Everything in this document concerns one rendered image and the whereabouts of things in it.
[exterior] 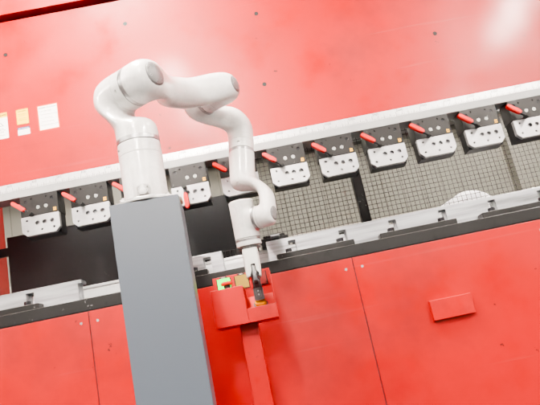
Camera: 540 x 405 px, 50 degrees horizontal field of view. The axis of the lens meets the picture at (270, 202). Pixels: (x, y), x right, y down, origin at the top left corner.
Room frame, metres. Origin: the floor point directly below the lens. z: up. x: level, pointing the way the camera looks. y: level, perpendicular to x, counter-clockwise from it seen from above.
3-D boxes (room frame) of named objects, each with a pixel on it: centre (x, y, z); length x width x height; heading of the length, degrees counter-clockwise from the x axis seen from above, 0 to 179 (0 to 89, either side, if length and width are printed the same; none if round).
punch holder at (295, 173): (2.26, -0.10, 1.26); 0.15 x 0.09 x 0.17; 92
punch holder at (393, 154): (2.27, -0.50, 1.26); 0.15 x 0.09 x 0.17; 92
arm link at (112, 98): (1.55, 0.36, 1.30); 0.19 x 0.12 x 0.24; 57
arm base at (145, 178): (1.53, 0.33, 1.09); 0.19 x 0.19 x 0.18
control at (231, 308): (1.93, 0.15, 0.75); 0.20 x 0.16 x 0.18; 92
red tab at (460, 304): (2.12, -0.56, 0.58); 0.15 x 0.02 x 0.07; 92
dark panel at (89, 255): (2.75, 0.72, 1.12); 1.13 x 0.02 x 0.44; 92
